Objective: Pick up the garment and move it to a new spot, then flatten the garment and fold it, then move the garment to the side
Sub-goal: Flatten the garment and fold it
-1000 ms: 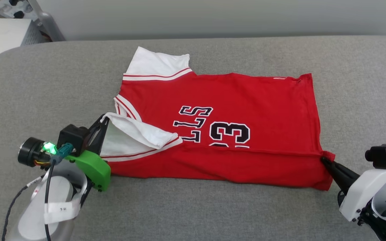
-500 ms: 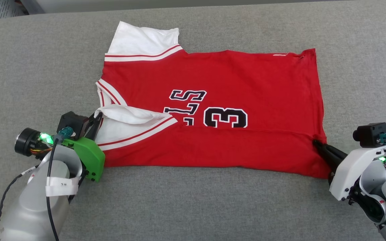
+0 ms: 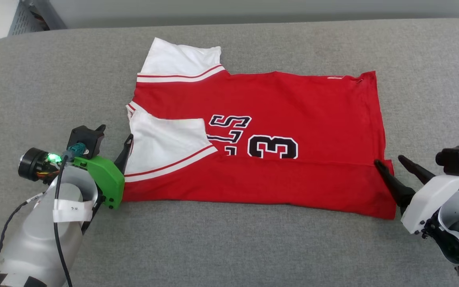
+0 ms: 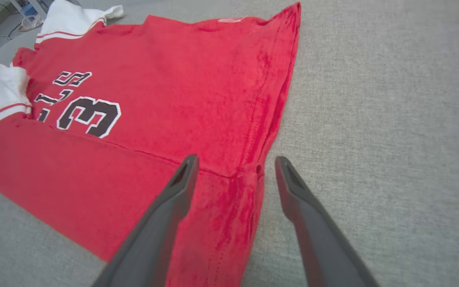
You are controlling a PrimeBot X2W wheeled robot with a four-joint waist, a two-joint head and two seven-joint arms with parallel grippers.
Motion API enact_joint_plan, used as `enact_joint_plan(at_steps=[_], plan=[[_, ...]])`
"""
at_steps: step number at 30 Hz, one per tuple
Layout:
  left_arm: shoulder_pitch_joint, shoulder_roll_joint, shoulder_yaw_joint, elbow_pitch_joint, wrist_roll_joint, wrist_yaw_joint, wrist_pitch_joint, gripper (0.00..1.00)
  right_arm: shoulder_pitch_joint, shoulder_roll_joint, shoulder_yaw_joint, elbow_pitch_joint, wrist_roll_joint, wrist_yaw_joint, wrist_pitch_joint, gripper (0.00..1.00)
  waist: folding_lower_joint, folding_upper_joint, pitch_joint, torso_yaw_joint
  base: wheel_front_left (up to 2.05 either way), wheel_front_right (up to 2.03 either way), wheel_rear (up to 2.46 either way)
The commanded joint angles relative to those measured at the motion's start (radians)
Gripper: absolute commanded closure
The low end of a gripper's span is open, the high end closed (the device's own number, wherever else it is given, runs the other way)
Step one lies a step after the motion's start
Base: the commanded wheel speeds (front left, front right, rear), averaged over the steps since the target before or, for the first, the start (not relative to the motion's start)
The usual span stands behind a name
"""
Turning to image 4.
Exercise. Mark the white power strip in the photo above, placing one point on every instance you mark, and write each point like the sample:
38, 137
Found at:
31, 23

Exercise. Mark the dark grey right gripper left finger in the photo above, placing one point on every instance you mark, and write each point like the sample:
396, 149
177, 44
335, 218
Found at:
157, 227

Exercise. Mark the red and white jersey garment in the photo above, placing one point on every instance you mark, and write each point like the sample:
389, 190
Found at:
165, 99

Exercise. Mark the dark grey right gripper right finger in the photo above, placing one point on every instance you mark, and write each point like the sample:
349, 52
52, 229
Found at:
317, 235

